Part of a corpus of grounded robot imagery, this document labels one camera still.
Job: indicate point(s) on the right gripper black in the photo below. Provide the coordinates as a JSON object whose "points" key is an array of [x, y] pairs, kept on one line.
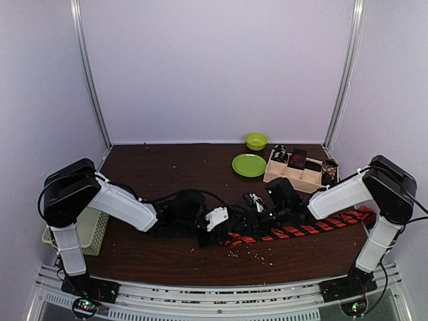
{"points": [[252, 220]]}

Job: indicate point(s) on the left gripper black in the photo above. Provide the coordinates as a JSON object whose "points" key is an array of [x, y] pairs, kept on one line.
{"points": [[214, 237]]}

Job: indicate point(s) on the red navy striped tie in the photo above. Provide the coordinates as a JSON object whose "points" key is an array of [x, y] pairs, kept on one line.
{"points": [[336, 221]]}

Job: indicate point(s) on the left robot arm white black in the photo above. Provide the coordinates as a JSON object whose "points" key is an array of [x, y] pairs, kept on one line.
{"points": [[79, 186]]}

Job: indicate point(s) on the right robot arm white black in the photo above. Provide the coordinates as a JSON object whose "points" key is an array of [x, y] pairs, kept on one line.
{"points": [[382, 183]]}

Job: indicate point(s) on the wooden compartment box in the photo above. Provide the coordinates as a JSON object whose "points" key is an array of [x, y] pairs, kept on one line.
{"points": [[305, 181]]}

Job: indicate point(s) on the red navy rolled tie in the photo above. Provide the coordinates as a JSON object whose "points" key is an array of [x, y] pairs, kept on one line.
{"points": [[298, 159]]}

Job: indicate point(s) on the brown patterned rolled tie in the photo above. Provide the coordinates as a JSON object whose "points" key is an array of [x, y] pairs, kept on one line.
{"points": [[329, 172]]}

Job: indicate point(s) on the black white patterned rolled tie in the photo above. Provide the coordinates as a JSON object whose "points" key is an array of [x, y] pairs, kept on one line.
{"points": [[280, 154]]}

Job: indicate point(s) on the green plate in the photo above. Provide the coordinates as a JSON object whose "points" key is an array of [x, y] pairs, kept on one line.
{"points": [[249, 165]]}

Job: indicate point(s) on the green bowl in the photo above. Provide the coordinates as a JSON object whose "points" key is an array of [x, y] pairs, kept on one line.
{"points": [[256, 141]]}

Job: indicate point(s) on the pale green perforated basket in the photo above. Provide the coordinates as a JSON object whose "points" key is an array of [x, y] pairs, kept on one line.
{"points": [[90, 225]]}

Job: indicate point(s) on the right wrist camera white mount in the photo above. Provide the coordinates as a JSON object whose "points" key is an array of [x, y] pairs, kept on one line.
{"points": [[254, 202]]}

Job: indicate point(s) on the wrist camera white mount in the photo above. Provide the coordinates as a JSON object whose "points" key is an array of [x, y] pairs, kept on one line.
{"points": [[254, 202], [216, 217]]}

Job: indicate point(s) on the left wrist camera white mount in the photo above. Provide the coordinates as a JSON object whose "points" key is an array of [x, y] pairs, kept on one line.
{"points": [[216, 217]]}

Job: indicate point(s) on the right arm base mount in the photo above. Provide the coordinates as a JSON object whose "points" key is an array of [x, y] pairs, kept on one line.
{"points": [[355, 283]]}

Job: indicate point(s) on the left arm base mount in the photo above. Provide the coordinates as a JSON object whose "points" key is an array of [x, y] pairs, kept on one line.
{"points": [[84, 285]]}

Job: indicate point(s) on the right aluminium frame post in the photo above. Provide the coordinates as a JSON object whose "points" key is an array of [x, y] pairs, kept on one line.
{"points": [[344, 85]]}

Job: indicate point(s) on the aluminium frame post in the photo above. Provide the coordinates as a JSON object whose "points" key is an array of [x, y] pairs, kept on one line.
{"points": [[88, 75], [344, 85]]}

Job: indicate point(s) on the left aluminium frame post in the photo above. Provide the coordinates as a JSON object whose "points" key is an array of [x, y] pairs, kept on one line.
{"points": [[88, 75]]}

